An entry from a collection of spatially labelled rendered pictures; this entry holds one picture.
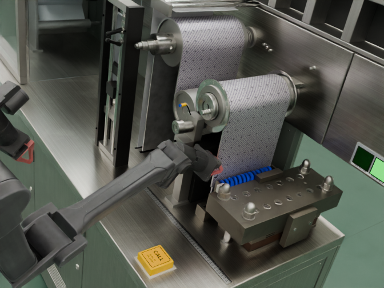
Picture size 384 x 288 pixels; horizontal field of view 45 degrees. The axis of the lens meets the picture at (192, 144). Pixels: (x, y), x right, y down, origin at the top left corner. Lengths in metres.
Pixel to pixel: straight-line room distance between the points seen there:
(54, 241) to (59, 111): 1.06
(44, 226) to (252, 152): 0.71
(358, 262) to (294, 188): 1.56
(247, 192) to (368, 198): 2.24
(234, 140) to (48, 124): 0.78
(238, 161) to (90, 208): 0.57
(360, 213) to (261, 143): 2.01
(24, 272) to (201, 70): 0.84
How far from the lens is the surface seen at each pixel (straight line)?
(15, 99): 1.24
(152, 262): 1.24
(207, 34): 1.44
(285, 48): 1.53
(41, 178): 1.94
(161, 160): 1.10
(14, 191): 0.53
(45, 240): 0.91
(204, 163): 1.26
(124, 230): 1.36
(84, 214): 0.95
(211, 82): 1.28
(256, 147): 1.41
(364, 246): 3.08
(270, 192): 1.39
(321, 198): 1.44
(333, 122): 1.43
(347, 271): 2.86
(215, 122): 1.28
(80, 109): 1.93
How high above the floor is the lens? 1.81
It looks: 31 degrees down
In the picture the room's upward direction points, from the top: 10 degrees clockwise
